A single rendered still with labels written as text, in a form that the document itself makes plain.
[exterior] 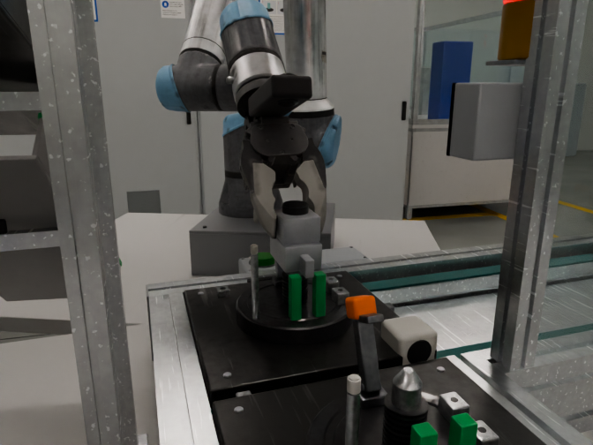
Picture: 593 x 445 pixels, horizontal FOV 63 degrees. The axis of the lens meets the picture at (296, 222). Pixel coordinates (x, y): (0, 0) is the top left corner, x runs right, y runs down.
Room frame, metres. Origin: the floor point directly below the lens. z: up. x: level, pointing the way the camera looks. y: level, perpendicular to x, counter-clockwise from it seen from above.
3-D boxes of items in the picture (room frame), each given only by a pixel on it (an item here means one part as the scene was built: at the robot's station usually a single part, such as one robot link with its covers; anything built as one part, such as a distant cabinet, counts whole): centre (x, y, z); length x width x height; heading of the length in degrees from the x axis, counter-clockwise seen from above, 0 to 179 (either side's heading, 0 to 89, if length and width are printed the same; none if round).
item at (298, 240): (0.53, 0.00, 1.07); 0.08 x 0.04 x 0.07; 18
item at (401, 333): (0.47, -0.12, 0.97); 0.05 x 0.05 x 0.04; 18
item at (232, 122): (1.12, 0.10, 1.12); 0.13 x 0.12 x 0.14; 76
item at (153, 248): (1.07, 0.11, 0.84); 0.90 x 0.70 x 0.03; 84
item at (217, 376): (0.54, 0.00, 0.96); 0.24 x 0.24 x 0.02; 18
